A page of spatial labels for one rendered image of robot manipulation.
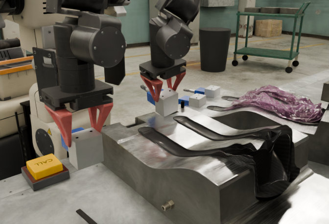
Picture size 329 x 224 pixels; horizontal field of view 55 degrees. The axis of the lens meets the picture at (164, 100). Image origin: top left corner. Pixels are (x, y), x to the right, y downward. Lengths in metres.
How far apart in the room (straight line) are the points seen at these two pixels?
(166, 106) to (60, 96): 0.35
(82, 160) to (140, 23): 6.27
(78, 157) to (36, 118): 0.55
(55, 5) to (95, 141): 0.23
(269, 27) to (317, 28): 1.14
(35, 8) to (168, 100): 0.44
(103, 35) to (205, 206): 0.30
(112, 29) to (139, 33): 6.33
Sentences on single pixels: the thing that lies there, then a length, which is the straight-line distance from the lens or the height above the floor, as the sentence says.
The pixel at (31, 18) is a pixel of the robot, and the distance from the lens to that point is 0.95.
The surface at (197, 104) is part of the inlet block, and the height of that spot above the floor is 0.87.
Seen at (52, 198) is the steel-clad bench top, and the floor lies 0.80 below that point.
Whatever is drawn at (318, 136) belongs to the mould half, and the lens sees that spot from 0.83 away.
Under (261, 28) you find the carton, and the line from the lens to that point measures 8.71.
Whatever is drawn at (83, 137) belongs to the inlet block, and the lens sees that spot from 0.55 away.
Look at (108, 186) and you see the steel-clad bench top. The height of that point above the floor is 0.80.
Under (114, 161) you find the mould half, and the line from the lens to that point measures 0.72.
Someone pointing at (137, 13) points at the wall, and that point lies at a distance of 6.71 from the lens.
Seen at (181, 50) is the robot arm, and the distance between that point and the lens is 0.66.
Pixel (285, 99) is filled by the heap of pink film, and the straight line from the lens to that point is 0.98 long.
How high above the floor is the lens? 1.20
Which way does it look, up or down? 20 degrees down
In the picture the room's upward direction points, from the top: straight up
